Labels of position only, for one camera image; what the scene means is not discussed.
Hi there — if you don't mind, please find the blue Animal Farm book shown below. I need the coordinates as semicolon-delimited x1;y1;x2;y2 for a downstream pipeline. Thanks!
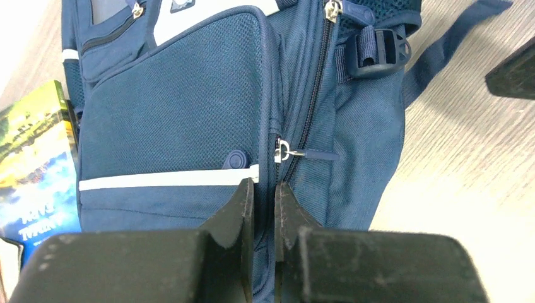
1;80;80;263

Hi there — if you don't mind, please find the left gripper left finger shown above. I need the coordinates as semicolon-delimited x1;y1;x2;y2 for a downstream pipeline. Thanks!
199;178;254;302

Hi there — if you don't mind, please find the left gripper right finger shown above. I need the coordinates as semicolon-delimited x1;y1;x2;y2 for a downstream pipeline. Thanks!
274;182;321;302

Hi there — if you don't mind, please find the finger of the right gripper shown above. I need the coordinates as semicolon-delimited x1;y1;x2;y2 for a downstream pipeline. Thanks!
485;37;534;100

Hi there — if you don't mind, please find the navy blue student backpack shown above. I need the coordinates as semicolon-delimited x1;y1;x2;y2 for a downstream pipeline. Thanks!
61;1;511;302

